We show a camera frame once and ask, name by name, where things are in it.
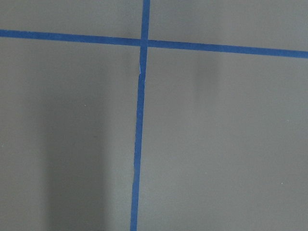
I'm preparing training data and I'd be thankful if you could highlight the blue tape line lengthwise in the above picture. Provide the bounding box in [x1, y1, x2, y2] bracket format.
[130, 0, 150, 231]

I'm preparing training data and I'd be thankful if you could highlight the blue tape line crosswise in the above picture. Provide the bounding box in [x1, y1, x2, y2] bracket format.
[0, 29, 308, 59]

